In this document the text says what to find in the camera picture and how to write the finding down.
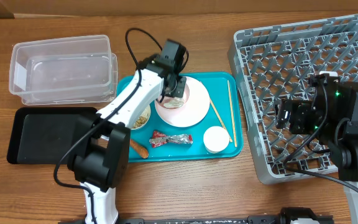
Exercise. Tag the red foil snack wrapper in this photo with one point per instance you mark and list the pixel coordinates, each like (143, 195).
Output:
(159, 139)

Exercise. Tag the white tissue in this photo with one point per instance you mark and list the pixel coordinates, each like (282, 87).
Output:
(173, 103)

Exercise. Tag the large pink plate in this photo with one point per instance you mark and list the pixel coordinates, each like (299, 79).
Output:
(193, 110)

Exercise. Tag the black plastic tray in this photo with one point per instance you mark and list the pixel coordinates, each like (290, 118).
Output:
(43, 135)

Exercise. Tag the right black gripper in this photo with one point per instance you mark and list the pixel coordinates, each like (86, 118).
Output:
(298, 114)

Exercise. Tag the teal serving tray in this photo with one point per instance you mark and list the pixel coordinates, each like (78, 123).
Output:
(216, 84)

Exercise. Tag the clear plastic storage bin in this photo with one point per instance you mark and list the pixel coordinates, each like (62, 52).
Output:
(70, 70)

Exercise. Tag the small pink bowl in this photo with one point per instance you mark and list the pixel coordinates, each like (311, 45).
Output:
(186, 95)

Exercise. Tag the white bowl with food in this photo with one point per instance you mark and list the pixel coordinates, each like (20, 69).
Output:
(143, 118)

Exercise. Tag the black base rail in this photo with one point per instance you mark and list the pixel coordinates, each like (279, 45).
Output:
(287, 215)

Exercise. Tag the wooden chopstick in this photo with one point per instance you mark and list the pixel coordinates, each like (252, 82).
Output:
(219, 118)
(232, 114)

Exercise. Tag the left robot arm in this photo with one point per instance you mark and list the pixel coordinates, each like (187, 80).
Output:
(99, 153)

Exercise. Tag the orange carrot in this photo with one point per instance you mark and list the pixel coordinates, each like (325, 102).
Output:
(141, 150)

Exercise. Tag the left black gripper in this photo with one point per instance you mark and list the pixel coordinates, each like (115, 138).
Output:
(181, 88)

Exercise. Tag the white cup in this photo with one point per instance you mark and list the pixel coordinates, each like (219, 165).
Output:
(216, 139)

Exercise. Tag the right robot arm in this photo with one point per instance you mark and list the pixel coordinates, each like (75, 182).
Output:
(331, 117)

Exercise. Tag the grey dishwasher rack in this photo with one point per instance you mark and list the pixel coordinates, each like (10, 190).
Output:
(271, 63)

